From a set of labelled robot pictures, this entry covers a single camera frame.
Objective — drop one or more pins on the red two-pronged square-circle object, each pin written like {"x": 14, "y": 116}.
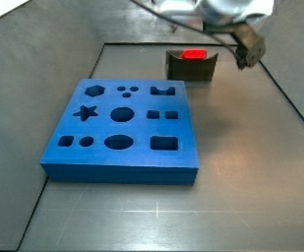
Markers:
{"x": 193, "y": 54}

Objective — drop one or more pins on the blue foam shape-sorter block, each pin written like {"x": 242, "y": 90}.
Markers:
{"x": 123, "y": 133}

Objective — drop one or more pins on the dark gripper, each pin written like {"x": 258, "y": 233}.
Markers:
{"x": 250, "y": 46}

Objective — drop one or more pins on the dark grey curved fixture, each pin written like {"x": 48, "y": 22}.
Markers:
{"x": 189, "y": 70}

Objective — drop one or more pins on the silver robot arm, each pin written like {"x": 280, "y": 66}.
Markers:
{"x": 224, "y": 16}

